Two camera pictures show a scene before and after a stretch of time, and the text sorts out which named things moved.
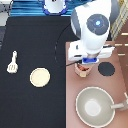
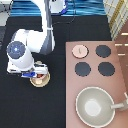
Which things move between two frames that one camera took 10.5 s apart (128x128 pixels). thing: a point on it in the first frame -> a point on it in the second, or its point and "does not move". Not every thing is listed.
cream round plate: x=39 y=77 does not move
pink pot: x=81 y=70 -> x=41 y=78
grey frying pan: x=95 y=106 does not move
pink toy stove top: x=106 y=74 does not move
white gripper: x=77 y=52 -> x=31 y=72
